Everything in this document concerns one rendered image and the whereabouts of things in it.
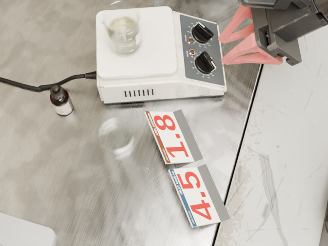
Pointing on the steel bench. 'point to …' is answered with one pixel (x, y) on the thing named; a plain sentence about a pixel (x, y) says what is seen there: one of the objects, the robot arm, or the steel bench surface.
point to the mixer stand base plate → (24, 232)
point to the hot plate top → (163, 18)
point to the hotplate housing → (158, 81)
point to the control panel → (212, 48)
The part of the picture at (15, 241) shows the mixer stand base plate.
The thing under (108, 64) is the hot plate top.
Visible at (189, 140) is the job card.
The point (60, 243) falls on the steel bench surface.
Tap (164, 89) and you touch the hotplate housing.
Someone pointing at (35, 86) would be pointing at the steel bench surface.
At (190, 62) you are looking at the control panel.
